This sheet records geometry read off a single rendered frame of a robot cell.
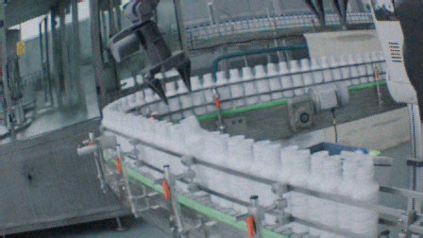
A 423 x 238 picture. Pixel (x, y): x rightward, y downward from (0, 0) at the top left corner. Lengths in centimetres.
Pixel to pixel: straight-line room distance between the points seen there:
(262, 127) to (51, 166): 201
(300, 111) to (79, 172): 213
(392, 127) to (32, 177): 349
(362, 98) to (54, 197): 254
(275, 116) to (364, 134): 270
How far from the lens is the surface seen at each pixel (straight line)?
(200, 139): 158
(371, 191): 98
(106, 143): 236
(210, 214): 154
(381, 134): 581
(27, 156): 458
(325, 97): 300
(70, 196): 468
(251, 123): 310
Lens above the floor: 142
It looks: 8 degrees down
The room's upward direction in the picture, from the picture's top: 11 degrees counter-clockwise
